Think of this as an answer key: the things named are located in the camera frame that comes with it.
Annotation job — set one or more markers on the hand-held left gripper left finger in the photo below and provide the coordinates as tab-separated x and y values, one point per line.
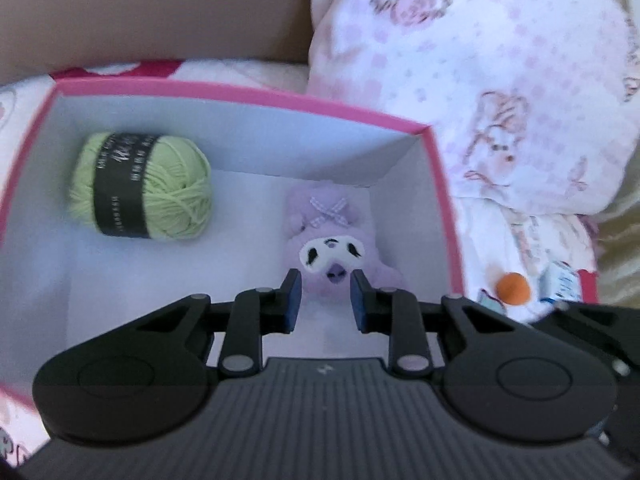
295	305

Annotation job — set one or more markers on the purple plush toy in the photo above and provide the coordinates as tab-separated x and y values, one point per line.
320	230

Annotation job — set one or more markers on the blue white tissue pack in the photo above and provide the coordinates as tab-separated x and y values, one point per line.
560	282

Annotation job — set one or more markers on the light green yarn ball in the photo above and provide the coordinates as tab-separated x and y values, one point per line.
165	195

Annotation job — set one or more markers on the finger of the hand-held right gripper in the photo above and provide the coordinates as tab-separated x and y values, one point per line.
590	340

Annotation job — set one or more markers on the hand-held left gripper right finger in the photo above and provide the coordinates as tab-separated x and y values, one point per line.
357	305

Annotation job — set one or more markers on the orange makeup sponge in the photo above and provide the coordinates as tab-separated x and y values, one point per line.
513	287

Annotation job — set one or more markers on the pink checked pillow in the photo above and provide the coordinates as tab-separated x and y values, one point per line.
475	60

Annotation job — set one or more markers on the printed bear blanket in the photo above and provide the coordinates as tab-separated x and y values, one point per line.
235	72

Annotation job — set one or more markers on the brown pillow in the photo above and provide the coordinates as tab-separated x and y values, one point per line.
150	10

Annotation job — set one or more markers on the gold curtain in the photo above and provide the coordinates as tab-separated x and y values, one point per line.
620	250

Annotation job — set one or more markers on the pink cardboard box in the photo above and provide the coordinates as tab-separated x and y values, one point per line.
150	270

